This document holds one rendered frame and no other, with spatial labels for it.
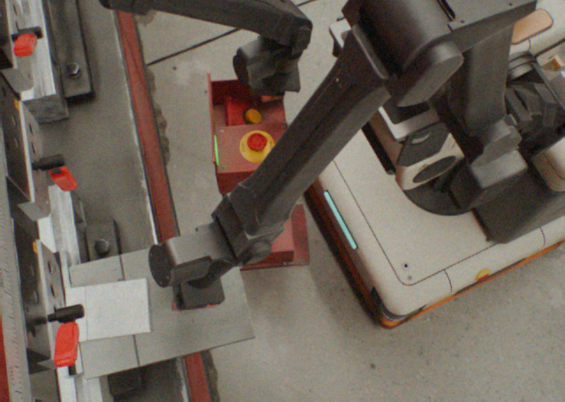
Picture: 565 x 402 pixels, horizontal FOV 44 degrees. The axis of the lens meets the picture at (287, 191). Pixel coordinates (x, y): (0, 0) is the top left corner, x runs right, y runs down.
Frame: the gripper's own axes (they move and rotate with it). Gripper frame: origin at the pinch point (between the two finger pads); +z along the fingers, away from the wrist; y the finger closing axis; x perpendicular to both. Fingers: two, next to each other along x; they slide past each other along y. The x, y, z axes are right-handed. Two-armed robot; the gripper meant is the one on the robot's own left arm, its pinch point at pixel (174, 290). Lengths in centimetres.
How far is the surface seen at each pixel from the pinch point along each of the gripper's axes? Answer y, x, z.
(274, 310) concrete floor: -13, 68, 78
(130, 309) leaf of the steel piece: 0.7, -5.4, 5.5
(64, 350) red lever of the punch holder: 11.1, -23.7, -19.6
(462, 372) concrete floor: 18, 110, 54
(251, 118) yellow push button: -41, 33, 14
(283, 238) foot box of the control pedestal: -31, 69, 64
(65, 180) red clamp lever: -14.0, -17.4, -10.2
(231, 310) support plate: 4.8, 7.8, -2.0
